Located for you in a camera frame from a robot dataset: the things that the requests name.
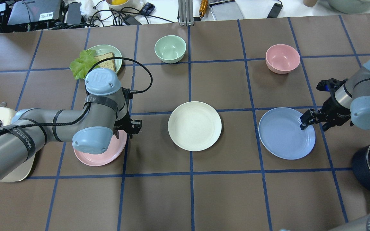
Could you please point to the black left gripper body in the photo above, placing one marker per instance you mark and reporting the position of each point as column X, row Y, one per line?
column 135, row 125

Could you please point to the cardboard tube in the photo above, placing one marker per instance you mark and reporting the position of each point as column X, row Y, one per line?
column 310, row 3

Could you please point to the black power adapter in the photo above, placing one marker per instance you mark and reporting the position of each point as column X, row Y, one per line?
column 275, row 10

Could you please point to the pink plate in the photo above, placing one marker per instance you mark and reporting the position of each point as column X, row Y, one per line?
column 114, row 150

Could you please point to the cream plate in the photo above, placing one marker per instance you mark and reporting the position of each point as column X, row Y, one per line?
column 194, row 126

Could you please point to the green bowl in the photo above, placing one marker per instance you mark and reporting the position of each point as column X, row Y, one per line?
column 170, row 49

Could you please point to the bread slice on plate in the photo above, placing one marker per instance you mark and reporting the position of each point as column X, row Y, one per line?
column 110, row 64

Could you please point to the green plate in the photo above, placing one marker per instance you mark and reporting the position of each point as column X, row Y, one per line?
column 104, row 48

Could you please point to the aluminium frame post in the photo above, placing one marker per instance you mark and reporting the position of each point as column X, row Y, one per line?
column 186, row 13

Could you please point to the white bowl with fruit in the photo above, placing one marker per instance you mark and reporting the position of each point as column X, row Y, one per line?
column 126, row 5

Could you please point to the pink bowl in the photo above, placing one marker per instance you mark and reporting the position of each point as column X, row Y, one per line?
column 282, row 58

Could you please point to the green lettuce leaf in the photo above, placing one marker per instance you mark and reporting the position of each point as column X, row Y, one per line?
column 81, row 65

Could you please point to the blue plate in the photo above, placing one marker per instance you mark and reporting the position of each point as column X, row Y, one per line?
column 280, row 133

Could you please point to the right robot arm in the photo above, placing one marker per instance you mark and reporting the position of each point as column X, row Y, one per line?
column 349, row 101

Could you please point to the kitchen scale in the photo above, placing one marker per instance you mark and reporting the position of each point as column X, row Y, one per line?
column 224, row 10

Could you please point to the white toaster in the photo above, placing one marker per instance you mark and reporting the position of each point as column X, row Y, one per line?
column 23, row 171

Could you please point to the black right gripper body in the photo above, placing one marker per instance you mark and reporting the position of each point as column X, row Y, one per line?
column 335, row 109

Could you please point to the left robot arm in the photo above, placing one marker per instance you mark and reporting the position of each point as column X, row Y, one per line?
column 89, row 131

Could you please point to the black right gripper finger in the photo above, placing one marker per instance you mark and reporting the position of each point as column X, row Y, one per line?
column 310, row 117

